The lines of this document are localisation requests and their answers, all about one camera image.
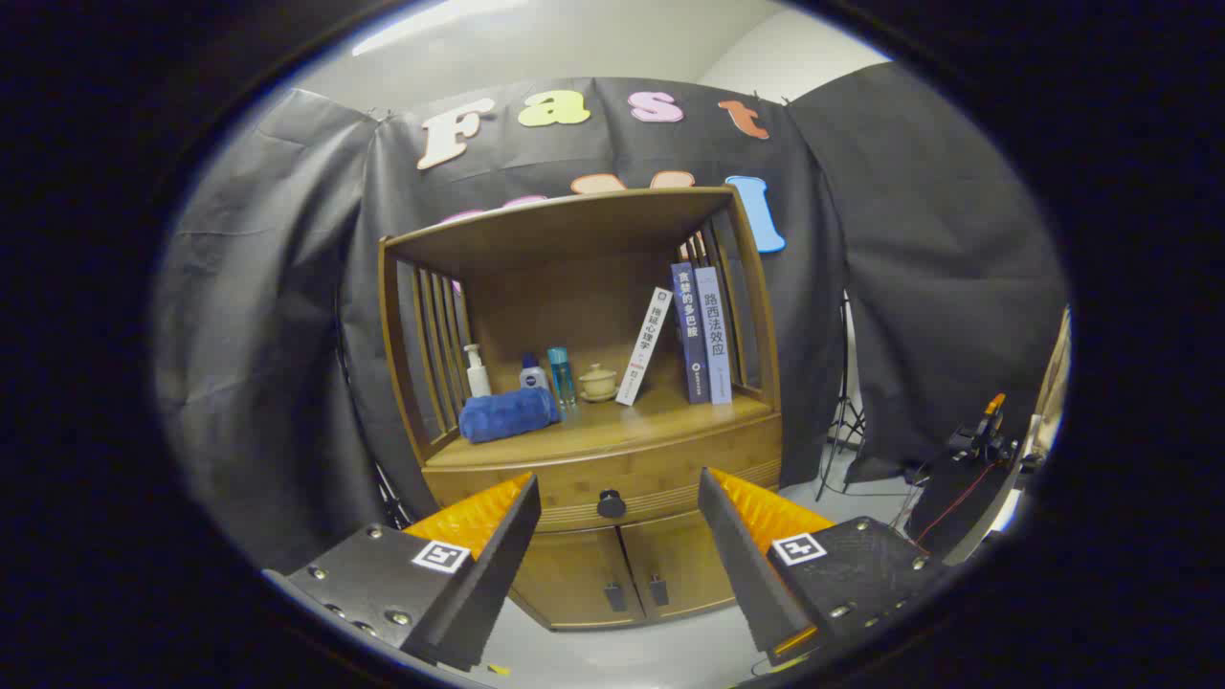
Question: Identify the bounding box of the pale grey-blue book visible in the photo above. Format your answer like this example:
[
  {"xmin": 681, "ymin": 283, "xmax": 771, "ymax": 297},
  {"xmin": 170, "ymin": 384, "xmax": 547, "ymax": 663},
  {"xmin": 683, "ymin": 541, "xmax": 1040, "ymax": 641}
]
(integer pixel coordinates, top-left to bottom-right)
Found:
[{"xmin": 694, "ymin": 266, "xmax": 734, "ymax": 406}]

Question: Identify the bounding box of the clear blue bottle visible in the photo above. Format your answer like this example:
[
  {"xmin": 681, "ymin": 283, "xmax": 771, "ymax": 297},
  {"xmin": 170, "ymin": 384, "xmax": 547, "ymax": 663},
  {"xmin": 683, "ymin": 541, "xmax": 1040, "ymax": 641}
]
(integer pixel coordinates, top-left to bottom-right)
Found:
[{"xmin": 546, "ymin": 346, "xmax": 579, "ymax": 407}]

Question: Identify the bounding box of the black tripod stand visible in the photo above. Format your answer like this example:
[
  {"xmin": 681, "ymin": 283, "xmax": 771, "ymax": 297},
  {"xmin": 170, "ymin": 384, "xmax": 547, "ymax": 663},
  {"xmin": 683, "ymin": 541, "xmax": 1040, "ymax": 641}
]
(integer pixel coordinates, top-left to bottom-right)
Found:
[{"xmin": 815, "ymin": 297, "xmax": 867, "ymax": 503}]

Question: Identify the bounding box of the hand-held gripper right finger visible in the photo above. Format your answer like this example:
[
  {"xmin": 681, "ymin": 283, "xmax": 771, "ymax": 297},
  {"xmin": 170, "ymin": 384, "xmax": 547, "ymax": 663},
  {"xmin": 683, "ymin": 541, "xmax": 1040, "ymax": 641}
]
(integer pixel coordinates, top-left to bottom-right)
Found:
[{"xmin": 697, "ymin": 466, "xmax": 948, "ymax": 668}]

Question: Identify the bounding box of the wooden cabinet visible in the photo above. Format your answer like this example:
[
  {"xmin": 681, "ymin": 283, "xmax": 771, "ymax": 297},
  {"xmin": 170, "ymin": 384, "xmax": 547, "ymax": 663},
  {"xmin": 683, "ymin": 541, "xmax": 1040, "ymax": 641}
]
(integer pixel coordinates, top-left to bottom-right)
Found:
[{"xmin": 378, "ymin": 185, "xmax": 786, "ymax": 633}]

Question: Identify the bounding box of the rolled blue towel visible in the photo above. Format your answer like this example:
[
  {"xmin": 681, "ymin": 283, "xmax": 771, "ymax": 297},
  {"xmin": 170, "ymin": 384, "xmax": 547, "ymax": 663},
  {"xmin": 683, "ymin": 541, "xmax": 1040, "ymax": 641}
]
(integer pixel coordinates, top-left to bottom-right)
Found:
[{"xmin": 457, "ymin": 386, "xmax": 563, "ymax": 444}]

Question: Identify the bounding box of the wooden drawer with black knob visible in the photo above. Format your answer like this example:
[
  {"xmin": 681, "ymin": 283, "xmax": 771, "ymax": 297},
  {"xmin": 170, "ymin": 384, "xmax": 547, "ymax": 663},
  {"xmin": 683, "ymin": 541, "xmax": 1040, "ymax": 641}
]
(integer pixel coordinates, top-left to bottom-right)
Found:
[{"xmin": 424, "ymin": 411, "xmax": 784, "ymax": 534}]

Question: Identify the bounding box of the dark blue book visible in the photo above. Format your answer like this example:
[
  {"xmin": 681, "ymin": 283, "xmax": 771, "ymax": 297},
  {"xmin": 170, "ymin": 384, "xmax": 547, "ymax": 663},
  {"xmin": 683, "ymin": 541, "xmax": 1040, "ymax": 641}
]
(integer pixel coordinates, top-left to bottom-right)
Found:
[{"xmin": 670, "ymin": 262, "xmax": 711, "ymax": 405}]

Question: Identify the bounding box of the beige lidded ceramic cup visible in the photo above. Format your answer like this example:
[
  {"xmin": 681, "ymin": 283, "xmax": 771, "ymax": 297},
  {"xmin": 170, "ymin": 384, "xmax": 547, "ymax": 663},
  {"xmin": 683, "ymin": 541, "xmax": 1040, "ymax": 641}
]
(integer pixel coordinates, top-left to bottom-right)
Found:
[{"xmin": 578, "ymin": 363, "xmax": 620, "ymax": 404}]

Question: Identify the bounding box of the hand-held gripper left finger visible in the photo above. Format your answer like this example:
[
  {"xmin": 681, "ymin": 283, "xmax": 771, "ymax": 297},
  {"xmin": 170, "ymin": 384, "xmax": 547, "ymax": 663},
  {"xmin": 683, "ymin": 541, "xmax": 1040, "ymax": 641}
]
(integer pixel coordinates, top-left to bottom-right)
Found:
[{"xmin": 284, "ymin": 471, "xmax": 543, "ymax": 673}]

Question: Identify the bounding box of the wooden cabinet door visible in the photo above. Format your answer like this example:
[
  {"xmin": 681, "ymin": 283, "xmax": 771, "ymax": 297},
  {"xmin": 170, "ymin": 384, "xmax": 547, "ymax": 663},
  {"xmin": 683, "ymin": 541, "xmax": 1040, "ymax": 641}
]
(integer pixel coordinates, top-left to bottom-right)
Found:
[
  {"xmin": 507, "ymin": 526, "xmax": 633, "ymax": 631},
  {"xmin": 620, "ymin": 510, "xmax": 743, "ymax": 621}
]

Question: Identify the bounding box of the white book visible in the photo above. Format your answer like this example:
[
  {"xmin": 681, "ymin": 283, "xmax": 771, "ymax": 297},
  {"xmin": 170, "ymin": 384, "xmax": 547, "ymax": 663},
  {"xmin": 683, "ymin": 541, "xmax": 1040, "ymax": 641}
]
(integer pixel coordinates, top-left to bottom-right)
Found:
[{"xmin": 614, "ymin": 286, "xmax": 675, "ymax": 408}]

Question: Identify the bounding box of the black backdrop cloth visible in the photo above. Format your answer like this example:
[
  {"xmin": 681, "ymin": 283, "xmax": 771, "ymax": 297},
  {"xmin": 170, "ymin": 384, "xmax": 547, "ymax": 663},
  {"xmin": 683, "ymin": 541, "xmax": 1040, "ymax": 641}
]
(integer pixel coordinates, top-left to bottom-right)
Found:
[{"xmin": 153, "ymin": 62, "xmax": 1070, "ymax": 575}]

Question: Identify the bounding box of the wooden countertop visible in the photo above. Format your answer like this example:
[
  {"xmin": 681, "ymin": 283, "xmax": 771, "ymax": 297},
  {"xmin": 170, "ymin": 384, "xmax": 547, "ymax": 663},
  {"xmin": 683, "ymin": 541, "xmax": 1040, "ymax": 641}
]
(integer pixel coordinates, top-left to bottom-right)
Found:
[{"xmin": 426, "ymin": 378, "xmax": 774, "ymax": 470}]

